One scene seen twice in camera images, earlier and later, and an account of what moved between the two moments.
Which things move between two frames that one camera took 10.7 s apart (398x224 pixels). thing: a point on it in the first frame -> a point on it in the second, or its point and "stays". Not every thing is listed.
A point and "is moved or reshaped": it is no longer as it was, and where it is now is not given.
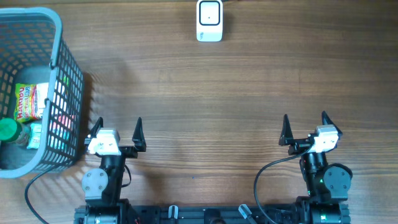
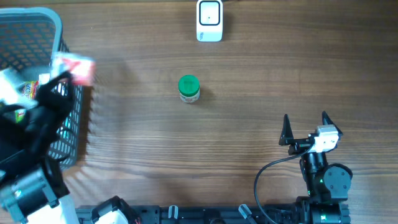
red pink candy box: x=64 y=120 -> x=82 y=70
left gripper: x=132 y=152 -> x=44 y=94
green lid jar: x=11 y=131 is moved or reshaped
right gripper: x=286 y=138 stays
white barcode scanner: x=209 y=20 stays
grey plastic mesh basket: x=31 y=52 stays
